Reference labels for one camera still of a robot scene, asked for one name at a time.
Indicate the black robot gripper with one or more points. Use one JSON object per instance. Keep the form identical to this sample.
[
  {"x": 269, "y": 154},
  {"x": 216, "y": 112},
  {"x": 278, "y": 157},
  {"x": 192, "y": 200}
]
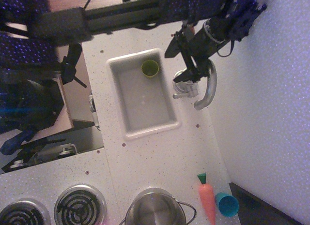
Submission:
[{"x": 208, "y": 38}]

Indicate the stainless steel pot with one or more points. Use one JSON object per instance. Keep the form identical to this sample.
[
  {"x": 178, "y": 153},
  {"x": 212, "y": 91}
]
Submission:
[{"x": 156, "y": 206}]

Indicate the black camera mount equipment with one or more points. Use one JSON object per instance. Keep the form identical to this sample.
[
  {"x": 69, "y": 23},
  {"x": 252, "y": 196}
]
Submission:
[{"x": 30, "y": 100}]

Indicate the grey sink basin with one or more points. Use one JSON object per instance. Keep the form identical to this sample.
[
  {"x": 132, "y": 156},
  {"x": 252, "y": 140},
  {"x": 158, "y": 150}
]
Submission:
[{"x": 144, "y": 105}]

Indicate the toy stove burner middle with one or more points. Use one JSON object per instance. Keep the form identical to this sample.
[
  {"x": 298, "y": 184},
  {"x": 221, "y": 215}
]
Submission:
[{"x": 80, "y": 204}]

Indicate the silver faucet base with handle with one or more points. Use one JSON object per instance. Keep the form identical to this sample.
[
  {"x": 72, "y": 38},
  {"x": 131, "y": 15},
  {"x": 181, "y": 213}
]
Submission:
[{"x": 185, "y": 89}]

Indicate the green plastic cup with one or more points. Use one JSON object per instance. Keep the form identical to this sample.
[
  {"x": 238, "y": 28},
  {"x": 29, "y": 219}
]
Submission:
[{"x": 150, "y": 68}]

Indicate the teal plastic cup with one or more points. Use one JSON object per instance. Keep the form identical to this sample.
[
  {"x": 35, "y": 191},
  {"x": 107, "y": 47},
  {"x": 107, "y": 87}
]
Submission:
[{"x": 227, "y": 204}]

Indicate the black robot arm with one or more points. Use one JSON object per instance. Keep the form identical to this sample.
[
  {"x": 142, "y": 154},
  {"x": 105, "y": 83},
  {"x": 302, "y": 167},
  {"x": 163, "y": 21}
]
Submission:
[{"x": 29, "y": 32}]

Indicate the orange toy carrot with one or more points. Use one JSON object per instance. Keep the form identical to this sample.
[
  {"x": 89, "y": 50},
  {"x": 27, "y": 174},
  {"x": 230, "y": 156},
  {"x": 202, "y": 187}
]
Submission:
[{"x": 207, "y": 197}]

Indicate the blue clamp lower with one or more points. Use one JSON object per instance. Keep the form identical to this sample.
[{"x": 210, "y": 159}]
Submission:
[{"x": 12, "y": 145}]

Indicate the toy stove burner left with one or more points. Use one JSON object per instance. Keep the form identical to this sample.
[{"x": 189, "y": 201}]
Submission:
[{"x": 25, "y": 212}]

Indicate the black clamp bracket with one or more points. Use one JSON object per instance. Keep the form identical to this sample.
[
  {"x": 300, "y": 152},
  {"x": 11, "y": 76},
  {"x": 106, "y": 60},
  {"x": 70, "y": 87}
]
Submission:
[{"x": 68, "y": 65}]

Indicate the toy stove burner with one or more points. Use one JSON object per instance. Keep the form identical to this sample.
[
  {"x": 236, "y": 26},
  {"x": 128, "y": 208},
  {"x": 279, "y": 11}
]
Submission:
[
  {"x": 80, "y": 204},
  {"x": 25, "y": 212}
]

